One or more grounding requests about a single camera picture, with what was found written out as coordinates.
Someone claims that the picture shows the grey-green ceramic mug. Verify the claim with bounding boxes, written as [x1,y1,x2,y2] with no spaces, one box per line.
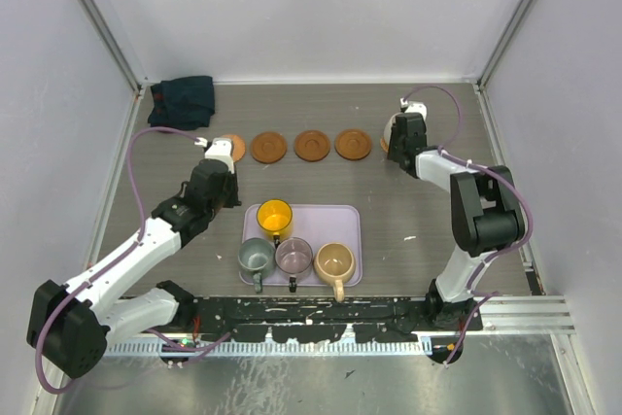
[238,237,276,294]

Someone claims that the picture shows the beige ceramic mug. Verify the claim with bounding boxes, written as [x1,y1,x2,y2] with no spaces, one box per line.
[314,243,356,302]

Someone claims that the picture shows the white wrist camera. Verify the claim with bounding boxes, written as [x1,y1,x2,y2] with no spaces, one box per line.
[399,98,428,120]
[194,137,235,174]

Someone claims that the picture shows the woven rattan coaster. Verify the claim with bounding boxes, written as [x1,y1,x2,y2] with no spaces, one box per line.
[223,134,246,162]
[380,137,389,154]

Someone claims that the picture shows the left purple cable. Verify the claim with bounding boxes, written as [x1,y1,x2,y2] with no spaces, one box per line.
[35,127,234,395]

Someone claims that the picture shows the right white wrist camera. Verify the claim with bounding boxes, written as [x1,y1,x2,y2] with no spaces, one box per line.
[399,98,428,120]

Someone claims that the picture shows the purple glass mug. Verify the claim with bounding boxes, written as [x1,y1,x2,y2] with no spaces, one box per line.
[275,237,314,293]

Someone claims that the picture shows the dark blue folded cloth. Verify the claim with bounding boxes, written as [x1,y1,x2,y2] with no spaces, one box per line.
[148,76,216,131]

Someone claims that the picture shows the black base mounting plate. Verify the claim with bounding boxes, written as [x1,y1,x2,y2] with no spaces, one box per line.
[138,295,484,344]

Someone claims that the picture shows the yellow glass mug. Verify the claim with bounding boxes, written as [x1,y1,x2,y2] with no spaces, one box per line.
[257,199,294,245]

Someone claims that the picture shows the brown wooden saucer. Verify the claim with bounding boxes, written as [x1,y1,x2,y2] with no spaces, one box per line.
[294,130,330,162]
[334,128,372,160]
[251,131,288,164]

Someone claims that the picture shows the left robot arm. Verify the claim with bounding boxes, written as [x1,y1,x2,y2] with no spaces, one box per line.
[26,159,241,379]

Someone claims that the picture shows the slotted cable duct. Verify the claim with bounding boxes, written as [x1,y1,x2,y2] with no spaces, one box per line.
[104,336,432,358]

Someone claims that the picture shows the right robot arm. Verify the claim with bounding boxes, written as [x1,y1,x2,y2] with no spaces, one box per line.
[387,112,527,331]

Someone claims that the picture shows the lavender plastic tray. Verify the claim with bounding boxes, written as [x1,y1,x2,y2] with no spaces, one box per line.
[242,204,363,289]

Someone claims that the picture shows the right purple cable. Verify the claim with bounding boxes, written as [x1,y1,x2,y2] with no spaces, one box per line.
[399,85,535,368]

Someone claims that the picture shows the white ceramic mug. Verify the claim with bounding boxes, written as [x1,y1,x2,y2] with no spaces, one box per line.
[382,114,397,148]

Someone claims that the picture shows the purple cable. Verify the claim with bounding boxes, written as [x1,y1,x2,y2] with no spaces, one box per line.
[399,85,535,368]
[35,127,234,395]

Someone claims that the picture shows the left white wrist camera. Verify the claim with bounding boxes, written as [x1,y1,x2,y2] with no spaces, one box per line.
[194,137,235,174]

